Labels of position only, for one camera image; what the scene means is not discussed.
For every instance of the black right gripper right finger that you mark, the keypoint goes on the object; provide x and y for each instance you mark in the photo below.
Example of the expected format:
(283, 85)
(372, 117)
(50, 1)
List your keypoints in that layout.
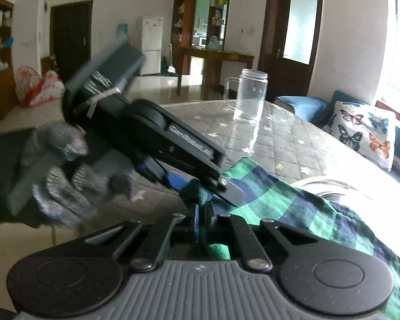
(315, 274)

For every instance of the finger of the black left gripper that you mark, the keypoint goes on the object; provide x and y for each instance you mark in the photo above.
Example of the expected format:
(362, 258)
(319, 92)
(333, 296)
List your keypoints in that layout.
(209, 175)

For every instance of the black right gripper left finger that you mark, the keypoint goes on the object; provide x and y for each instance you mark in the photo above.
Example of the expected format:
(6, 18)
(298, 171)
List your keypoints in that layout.
(74, 278)

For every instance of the green blue plaid shirt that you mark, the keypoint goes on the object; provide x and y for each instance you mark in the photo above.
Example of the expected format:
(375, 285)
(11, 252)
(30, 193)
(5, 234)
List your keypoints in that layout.
(266, 196)

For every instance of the grey knit gloved left hand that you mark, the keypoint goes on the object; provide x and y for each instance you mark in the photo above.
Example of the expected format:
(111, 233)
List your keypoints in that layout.
(85, 177)

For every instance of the pink red bags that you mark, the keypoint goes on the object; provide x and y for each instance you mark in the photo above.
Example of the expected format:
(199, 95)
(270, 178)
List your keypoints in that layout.
(33, 89)

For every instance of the blue water dispenser jug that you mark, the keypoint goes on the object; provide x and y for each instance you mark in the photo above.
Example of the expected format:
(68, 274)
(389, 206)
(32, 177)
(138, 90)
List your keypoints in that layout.
(122, 31)

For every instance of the grey quilted star mat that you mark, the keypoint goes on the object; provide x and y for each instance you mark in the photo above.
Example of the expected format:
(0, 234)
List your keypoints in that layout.
(283, 144)

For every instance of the dark wooden entry door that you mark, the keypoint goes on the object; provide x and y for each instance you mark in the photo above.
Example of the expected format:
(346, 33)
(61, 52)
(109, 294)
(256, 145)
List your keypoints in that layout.
(70, 37)

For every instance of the white refrigerator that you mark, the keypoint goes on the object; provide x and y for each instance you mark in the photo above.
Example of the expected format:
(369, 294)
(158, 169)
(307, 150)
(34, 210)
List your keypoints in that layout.
(151, 44)

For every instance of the clear glass mug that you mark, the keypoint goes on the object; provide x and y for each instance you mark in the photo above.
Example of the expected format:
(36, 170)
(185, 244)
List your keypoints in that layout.
(250, 96)

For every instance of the dark wooden console table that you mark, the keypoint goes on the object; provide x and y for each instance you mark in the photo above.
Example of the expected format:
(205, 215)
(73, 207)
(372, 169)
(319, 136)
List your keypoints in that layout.
(212, 66)

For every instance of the dark wooden shelf unit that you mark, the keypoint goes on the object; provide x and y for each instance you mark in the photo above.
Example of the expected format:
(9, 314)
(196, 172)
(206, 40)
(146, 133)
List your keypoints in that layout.
(199, 24)

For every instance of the butterfly print pillow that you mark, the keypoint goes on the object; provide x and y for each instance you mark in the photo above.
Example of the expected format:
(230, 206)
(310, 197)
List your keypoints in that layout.
(368, 130)

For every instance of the dark wooden glass door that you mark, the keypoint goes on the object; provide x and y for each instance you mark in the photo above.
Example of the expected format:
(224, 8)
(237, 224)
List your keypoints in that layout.
(289, 45)

